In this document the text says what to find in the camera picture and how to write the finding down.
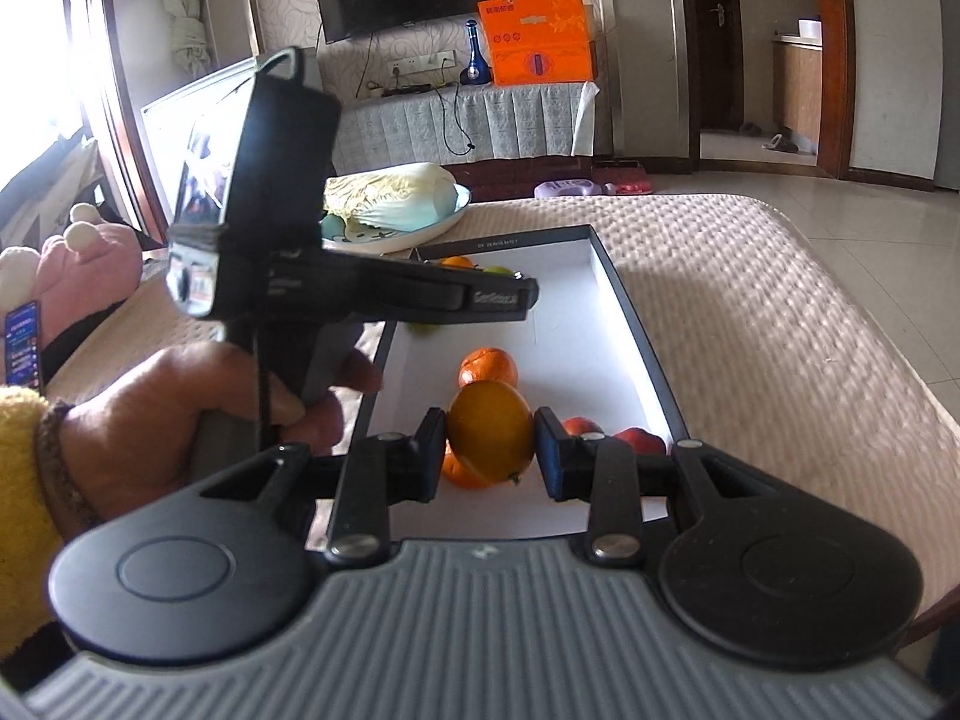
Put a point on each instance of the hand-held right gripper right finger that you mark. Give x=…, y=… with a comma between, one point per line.
x=549, y=457

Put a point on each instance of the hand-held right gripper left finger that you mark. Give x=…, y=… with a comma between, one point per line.
x=429, y=457

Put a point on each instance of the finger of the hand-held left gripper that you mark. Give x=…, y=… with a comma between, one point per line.
x=427, y=304

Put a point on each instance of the tangerine with stem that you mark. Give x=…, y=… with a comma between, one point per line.
x=459, y=469

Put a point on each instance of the yellow orange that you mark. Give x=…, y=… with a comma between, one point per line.
x=491, y=431

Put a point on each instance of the cracked tangerine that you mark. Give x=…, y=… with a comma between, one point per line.
x=487, y=367

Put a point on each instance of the grey cardboard box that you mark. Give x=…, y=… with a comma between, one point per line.
x=592, y=345

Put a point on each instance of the person's left hand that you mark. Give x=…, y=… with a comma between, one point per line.
x=165, y=405

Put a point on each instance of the red apple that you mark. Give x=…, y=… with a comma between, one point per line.
x=641, y=441
x=581, y=426

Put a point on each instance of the white blue plate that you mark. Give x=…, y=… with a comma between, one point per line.
x=420, y=229

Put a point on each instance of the white chest freezer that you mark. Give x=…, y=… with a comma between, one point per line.
x=202, y=97

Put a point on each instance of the napa cabbage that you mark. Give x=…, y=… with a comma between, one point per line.
x=390, y=195

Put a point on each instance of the purple plastic object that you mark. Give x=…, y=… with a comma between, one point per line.
x=566, y=188

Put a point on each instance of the pink plush toy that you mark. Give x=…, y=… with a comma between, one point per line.
x=82, y=259

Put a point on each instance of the cloth-covered cabinet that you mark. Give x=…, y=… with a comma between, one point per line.
x=487, y=120

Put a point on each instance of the white curtain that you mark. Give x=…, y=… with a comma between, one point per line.
x=180, y=7

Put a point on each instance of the blue glass bottle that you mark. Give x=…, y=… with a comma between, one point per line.
x=474, y=64

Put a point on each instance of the smartphone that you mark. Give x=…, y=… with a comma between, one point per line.
x=22, y=345

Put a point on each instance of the orange paper bag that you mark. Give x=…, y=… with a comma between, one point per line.
x=536, y=34

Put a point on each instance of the slipper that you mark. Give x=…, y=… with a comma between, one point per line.
x=781, y=141
x=750, y=127

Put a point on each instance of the dark wooden door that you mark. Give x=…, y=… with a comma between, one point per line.
x=716, y=30

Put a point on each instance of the wooden cabinet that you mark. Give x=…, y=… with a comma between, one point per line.
x=799, y=90

